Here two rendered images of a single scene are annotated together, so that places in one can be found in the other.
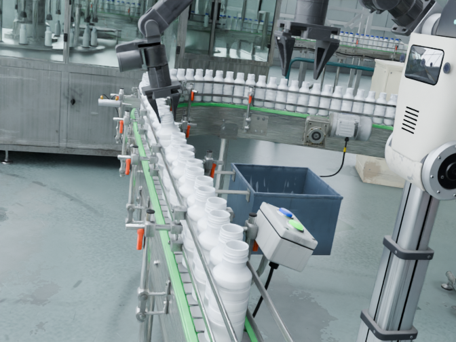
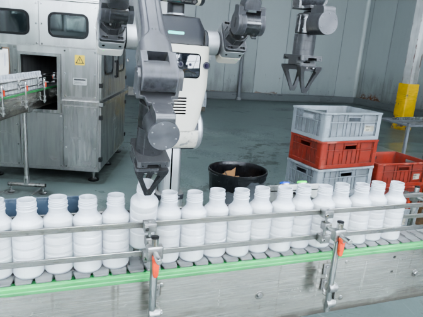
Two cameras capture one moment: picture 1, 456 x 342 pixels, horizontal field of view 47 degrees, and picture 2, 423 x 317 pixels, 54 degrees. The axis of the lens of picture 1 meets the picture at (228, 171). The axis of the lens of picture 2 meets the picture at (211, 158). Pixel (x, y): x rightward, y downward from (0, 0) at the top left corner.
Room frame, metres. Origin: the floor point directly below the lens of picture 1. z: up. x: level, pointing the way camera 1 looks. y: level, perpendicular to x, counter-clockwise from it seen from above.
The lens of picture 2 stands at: (1.33, 1.03, 1.48)
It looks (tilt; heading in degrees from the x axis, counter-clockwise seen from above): 14 degrees down; 265
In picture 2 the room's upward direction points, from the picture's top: 4 degrees clockwise
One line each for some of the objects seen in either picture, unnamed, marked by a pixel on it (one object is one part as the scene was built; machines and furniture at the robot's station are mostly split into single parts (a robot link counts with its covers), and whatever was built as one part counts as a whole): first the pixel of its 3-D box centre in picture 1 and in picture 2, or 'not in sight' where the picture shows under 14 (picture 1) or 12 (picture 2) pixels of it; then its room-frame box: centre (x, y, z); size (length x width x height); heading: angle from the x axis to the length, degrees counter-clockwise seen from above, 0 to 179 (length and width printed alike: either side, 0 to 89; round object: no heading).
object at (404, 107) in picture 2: not in sight; (405, 106); (-4.15, -8.65, 0.55); 0.40 x 0.40 x 1.10; 16
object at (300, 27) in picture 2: not in sight; (307, 24); (1.00, -0.10, 1.57); 0.07 x 0.06 x 0.07; 106
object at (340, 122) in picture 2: not in sight; (335, 122); (0.04, -2.24, 1.00); 0.61 x 0.41 x 0.22; 23
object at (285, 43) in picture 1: (294, 51); (303, 75); (1.00, -0.09, 1.43); 0.07 x 0.07 x 0.09; 15
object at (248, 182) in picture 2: not in sight; (234, 207); (0.85, -1.96, 0.32); 0.45 x 0.45 x 0.64
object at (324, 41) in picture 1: (313, 53); (296, 74); (1.01, -0.13, 1.44); 0.07 x 0.07 x 0.09; 15
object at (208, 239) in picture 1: (213, 256); (357, 212); (0.82, 0.00, 1.08); 0.06 x 0.06 x 0.17
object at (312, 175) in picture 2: not in sight; (328, 173); (0.04, -2.24, 0.55); 0.61 x 0.41 x 0.22; 23
